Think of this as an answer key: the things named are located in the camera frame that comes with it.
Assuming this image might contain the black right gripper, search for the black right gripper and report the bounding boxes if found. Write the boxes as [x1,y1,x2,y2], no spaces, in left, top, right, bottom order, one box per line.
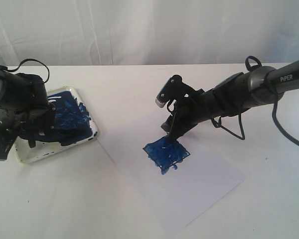
[160,89,209,142]

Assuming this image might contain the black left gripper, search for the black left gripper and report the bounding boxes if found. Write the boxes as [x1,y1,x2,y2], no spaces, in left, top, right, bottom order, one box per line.
[0,106,48,161]

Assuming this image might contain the white paper sheet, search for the white paper sheet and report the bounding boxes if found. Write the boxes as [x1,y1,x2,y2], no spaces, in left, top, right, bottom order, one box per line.
[97,107,246,236]

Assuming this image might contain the black paintbrush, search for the black paintbrush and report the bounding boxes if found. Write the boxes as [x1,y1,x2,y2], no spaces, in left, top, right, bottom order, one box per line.
[39,127,93,137]

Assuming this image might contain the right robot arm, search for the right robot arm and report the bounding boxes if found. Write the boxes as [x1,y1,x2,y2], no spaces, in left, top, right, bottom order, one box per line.
[155,56,299,140]

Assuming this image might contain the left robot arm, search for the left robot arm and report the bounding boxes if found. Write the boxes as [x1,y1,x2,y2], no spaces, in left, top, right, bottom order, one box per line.
[0,66,49,161]

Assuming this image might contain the white paint tray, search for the white paint tray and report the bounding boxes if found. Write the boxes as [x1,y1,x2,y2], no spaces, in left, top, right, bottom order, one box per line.
[14,86,99,163]

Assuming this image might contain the white backdrop curtain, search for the white backdrop curtain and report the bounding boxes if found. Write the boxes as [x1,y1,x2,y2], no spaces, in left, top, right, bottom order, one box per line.
[0,0,299,66]

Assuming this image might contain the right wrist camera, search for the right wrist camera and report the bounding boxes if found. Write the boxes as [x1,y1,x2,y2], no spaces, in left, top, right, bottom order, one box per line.
[155,75,195,108]

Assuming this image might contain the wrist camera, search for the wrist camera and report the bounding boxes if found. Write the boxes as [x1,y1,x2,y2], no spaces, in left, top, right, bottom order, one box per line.
[38,103,56,135]
[155,75,195,108]

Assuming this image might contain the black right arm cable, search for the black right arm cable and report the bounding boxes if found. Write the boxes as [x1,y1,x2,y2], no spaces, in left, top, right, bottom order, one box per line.
[210,56,299,150]

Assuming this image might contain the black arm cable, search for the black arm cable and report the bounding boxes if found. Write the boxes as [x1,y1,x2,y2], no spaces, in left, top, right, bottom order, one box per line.
[7,58,50,84]
[210,56,299,150]

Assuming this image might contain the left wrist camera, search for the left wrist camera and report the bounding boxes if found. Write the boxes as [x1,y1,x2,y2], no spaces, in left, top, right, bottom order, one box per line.
[38,103,56,135]

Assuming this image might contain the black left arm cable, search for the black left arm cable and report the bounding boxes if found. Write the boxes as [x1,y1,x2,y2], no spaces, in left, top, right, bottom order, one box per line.
[7,58,50,84]

